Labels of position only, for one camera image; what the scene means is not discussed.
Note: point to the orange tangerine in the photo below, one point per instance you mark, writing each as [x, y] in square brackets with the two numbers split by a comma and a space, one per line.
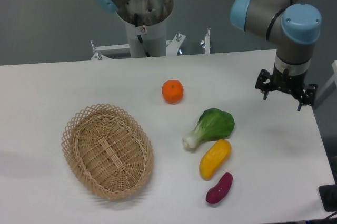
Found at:
[172, 91]

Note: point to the yellow mango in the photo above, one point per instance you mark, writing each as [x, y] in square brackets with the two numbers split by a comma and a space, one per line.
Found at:
[214, 158]

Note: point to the white post at right edge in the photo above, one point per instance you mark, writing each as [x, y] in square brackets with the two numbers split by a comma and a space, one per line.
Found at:
[327, 89]

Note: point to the green bok choy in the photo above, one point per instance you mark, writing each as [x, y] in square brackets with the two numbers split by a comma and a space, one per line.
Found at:
[213, 124]

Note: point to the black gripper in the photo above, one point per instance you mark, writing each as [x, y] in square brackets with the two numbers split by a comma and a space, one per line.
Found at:
[286, 83]

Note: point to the black device at table edge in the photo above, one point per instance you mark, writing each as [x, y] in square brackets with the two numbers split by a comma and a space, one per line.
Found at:
[328, 197]

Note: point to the white metal base frame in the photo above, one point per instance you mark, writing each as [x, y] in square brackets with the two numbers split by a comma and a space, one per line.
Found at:
[173, 48]

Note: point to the woven wicker basket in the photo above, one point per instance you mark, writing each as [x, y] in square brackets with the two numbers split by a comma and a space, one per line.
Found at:
[108, 151]

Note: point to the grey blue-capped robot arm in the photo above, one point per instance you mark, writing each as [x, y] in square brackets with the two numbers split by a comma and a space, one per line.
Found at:
[292, 27]

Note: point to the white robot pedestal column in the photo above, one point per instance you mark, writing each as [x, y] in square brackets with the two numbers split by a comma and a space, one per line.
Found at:
[149, 39]

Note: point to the purple sweet potato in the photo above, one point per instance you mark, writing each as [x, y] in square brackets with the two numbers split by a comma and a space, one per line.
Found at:
[220, 190]

